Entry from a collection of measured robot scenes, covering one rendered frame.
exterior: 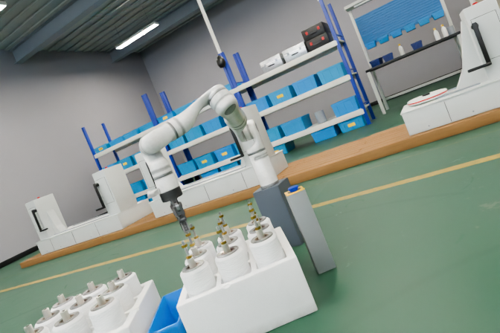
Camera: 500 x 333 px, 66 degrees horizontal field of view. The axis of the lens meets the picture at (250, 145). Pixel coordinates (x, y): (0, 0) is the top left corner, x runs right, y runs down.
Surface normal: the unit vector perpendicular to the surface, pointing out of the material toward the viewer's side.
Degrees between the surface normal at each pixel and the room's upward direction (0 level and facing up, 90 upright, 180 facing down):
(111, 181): 90
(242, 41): 90
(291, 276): 90
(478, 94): 90
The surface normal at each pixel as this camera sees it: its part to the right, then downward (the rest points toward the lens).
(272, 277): 0.05, 0.02
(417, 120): -0.41, 0.21
